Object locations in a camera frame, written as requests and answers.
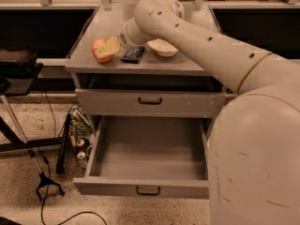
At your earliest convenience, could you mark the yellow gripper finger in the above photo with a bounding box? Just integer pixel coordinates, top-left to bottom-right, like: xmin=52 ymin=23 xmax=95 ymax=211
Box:
xmin=100 ymin=37 xmax=121 ymax=54

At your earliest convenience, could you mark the red orange apple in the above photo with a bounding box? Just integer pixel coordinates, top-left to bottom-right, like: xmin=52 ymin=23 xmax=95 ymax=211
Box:
xmin=91 ymin=38 xmax=113 ymax=64

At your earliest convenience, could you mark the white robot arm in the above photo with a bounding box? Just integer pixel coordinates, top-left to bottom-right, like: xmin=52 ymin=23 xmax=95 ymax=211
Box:
xmin=123 ymin=0 xmax=300 ymax=225

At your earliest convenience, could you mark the closed grey upper drawer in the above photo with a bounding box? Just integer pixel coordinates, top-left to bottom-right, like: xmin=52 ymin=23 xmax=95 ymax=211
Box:
xmin=76 ymin=89 xmax=225 ymax=118

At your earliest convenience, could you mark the grey drawer cabinet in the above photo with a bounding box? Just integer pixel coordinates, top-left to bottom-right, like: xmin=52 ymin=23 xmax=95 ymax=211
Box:
xmin=66 ymin=4 xmax=226 ymax=132

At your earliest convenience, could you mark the open grey lower drawer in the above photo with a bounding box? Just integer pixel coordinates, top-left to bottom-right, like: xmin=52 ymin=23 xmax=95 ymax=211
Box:
xmin=73 ymin=116 xmax=209 ymax=199

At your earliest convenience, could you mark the dark blue snack bag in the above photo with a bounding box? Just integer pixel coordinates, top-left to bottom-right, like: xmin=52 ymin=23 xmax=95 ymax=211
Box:
xmin=121 ymin=46 xmax=144 ymax=64

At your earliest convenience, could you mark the white bowl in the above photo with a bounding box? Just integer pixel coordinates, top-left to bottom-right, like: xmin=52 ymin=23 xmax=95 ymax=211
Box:
xmin=147 ymin=38 xmax=178 ymax=57

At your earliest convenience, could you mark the green snack bags pile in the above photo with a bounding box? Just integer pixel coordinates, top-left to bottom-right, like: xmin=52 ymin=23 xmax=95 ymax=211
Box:
xmin=69 ymin=106 xmax=92 ymax=138

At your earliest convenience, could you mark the black tray on stand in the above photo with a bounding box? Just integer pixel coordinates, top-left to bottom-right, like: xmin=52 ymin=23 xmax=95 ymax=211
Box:
xmin=0 ymin=49 xmax=43 ymax=97

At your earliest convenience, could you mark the soda can upper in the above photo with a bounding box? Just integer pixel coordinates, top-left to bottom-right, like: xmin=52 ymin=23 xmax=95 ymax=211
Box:
xmin=76 ymin=139 xmax=85 ymax=148

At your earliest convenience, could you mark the soda can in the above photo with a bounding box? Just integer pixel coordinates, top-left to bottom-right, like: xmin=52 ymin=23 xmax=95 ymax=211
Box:
xmin=76 ymin=139 xmax=85 ymax=148
xmin=77 ymin=151 xmax=86 ymax=161

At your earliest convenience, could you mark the soda can lower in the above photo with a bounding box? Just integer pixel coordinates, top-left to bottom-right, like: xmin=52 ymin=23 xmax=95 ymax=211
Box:
xmin=77 ymin=151 xmax=86 ymax=161

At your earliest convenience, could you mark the black tripod stand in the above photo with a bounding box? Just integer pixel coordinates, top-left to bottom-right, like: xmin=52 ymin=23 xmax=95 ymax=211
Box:
xmin=0 ymin=95 xmax=65 ymax=201

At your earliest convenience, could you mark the black floor cable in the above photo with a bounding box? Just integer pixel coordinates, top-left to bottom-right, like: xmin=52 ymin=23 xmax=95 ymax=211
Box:
xmin=28 ymin=91 xmax=109 ymax=225

